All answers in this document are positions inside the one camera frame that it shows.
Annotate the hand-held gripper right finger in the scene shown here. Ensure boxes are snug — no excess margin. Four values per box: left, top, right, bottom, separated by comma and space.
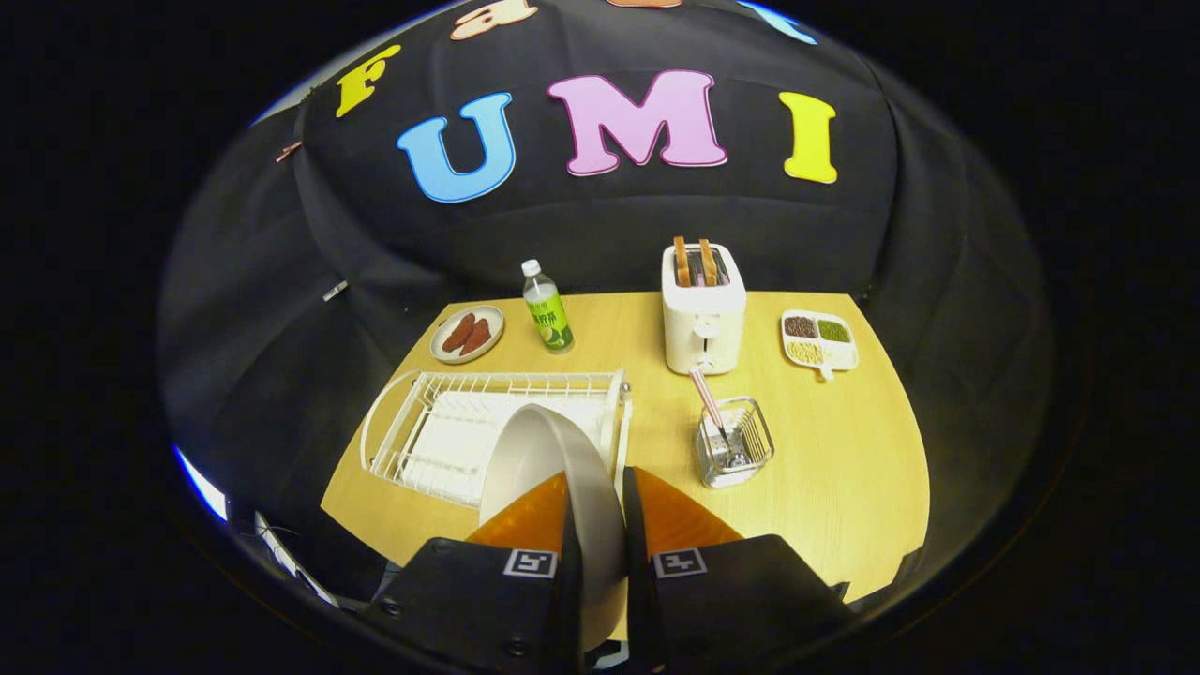
622, 466, 854, 675

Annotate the white toaster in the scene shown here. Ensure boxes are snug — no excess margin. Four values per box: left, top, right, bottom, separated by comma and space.
661, 242, 748, 376

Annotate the black backdrop cloth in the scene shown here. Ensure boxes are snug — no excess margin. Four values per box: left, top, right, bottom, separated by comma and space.
157, 0, 1056, 601

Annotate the white plate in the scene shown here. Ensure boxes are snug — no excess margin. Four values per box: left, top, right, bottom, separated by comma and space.
478, 403, 629, 653

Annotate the white divided dish with beans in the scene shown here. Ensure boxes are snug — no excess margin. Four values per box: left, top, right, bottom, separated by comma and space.
781, 309, 860, 381

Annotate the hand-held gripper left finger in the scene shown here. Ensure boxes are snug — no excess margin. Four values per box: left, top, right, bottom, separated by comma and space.
361, 472, 584, 675

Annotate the small grey saucer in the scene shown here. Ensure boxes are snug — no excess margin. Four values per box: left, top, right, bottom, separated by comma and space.
429, 305, 505, 365

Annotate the white wire dish rack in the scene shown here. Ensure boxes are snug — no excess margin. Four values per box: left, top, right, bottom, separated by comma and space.
361, 368, 634, 509

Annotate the spoon with red checkered handle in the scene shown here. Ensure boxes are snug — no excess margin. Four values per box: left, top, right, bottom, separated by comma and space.
689, 367, 737, 453

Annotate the green tea bottle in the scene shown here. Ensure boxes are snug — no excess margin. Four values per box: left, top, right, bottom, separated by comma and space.
521, 259, 575, 353

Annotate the metal wire basket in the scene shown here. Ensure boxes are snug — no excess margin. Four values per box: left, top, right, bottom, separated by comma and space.
694, 397, 775, 489

